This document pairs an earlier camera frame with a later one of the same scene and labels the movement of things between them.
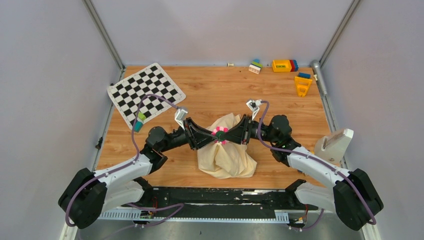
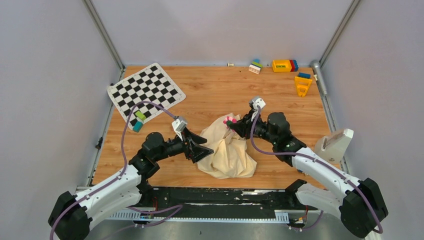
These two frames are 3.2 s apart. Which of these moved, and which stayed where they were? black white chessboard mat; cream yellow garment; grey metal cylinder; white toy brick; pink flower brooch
Moved: pink flower brooch
Stayed: white toy brick; black white chessboard mat; grey metal cylinder; cream yellow garment
